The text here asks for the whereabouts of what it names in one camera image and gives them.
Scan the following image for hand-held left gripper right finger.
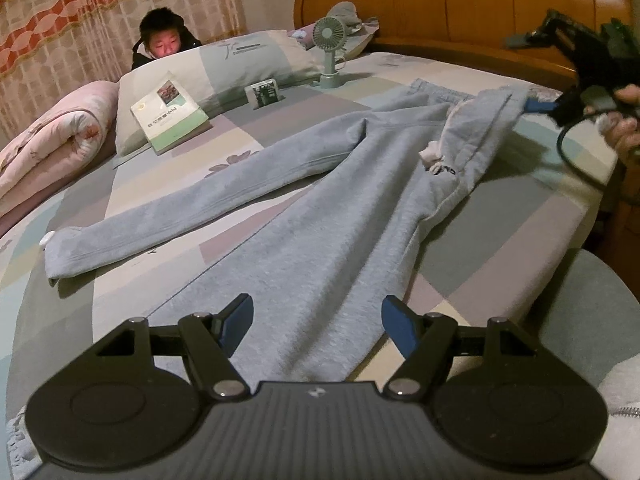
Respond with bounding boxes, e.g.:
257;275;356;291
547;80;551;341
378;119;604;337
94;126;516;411
381;296;571;402

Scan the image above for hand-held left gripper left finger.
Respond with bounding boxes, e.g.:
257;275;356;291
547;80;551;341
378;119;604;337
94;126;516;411
65;294;251;402

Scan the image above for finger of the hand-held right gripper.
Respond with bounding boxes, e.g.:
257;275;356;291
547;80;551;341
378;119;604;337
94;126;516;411
522;91;581;121
505;25;551;51

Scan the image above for grey sweatpants with white drawstring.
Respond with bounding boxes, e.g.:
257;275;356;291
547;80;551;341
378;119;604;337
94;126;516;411
44;77;556;386

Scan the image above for person's right hand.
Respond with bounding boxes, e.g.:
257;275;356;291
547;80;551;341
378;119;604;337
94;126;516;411
597;85;640;166

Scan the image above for wooden headboard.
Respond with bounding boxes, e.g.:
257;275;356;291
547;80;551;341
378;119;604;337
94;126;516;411
292;0;640;261

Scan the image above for patchwork pillow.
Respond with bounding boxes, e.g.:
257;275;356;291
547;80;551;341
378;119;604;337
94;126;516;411
116;30;326;156
287;15;381;61

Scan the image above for grey cloth bundle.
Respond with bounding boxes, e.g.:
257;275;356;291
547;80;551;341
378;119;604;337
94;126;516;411
325;2;363;28

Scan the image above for person's grey trouser leg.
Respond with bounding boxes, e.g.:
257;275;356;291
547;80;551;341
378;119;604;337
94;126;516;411
537;249;640;411

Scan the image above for small green desk fan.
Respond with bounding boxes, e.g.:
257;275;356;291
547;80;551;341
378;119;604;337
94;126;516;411
312;16;348;90

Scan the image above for green and white book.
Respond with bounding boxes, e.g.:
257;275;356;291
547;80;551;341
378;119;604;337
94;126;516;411
131;71;210;155

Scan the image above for small green and white box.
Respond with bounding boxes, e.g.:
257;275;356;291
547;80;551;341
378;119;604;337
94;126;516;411
245;79;281;110

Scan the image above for person's white fleece jacket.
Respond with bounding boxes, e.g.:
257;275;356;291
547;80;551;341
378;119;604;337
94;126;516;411
595;370;640;480

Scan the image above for folded pink quilt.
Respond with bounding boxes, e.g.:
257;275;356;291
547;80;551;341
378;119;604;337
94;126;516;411
0;80;121;221

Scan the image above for patterned curtain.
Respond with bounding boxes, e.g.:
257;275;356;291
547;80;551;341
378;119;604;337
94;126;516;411
0;0;246;126

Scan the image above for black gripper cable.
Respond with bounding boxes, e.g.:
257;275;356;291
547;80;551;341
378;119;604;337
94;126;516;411
556;112;608;188

